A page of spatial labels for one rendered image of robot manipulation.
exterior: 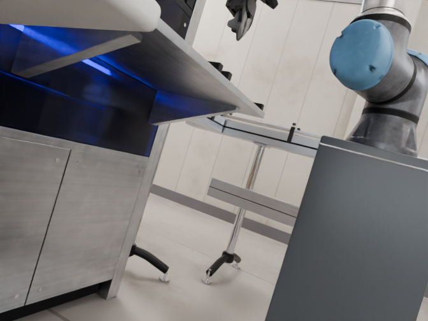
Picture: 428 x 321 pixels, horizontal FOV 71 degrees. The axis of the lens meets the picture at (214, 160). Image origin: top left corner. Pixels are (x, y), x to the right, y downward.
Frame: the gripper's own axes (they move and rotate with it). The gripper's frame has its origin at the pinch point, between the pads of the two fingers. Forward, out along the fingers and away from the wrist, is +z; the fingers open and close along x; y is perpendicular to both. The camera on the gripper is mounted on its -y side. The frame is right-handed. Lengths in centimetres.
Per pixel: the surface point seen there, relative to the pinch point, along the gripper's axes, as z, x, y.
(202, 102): 24.6, 0.5, 6.7
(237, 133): 23, -82, 28
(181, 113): 29.9, 0.5, 13.7
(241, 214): 70, -86, 12
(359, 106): -49, -234, -22
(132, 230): 80, -10, 28
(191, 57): 23.3, 39.3, -12.3
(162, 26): 22, 50, -12
